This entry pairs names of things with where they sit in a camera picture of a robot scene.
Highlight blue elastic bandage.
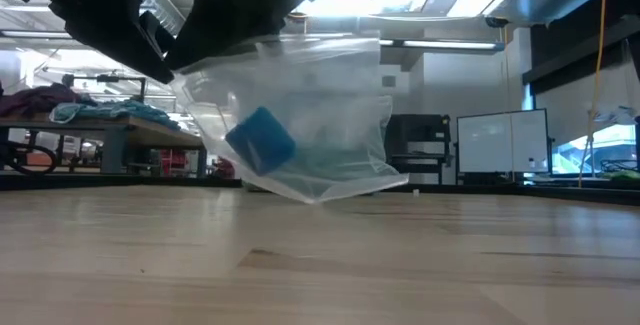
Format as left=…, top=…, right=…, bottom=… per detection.
left=224, top=105, right=297, bottom=176

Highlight teal cloth pile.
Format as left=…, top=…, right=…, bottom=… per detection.
left=48, top=99, right=182, bottom=131

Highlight purple cloth pile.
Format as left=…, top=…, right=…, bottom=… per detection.
left=0, top=83, right=99, bottom=119

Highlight wooden workbench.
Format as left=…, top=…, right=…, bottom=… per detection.
left=0, top=113, right=207, bottom=176

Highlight red storage bins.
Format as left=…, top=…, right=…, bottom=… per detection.
left=213, top=154, right=237, bottom=180
left=149, top=148, right=189, bottom=177

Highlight long ceiling light bar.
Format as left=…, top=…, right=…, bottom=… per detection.
left=0, top=28, right=506, bottom=52

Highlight black shelving cart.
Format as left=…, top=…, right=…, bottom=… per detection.
left=384, top=113, right=454, bottom=186

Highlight white whiteboard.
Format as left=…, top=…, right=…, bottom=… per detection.
left=455, top=108, right=551, bottom=175

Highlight green cloth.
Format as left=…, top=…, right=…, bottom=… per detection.
left=602, top=168, right=640, bottom=184

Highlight black overhead camera rig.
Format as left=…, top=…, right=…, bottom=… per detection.
left=60, top=72, right=149, bottom=101

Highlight black table rig frame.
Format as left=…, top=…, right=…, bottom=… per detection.
left=0, top=170, right=640, bottom=207

